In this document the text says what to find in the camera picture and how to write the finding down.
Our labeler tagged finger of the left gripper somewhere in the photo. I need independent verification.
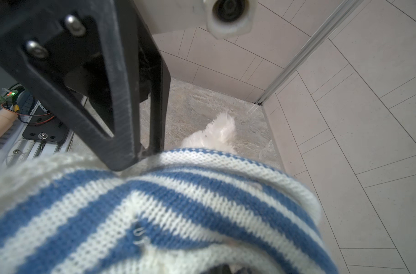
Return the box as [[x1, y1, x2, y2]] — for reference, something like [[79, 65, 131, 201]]
[[0, 0, 142, 172], [132, 10, 171, 158]]

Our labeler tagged white teddy bear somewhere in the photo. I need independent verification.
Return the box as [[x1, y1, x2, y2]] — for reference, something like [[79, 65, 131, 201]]
[[180, 113, 237, 154]]

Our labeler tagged blue white striped sweater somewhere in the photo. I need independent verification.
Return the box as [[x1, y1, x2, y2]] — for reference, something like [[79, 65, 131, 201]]
[[0, 148, 338, 274]]

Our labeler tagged left circuit board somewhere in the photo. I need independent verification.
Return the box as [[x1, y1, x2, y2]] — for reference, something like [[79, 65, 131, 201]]
[[0, 83, 25, 108]]

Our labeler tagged aluminium mounting rail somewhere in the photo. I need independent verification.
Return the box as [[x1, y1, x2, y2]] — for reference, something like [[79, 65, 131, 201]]
[[0, 92, 74, 171]]

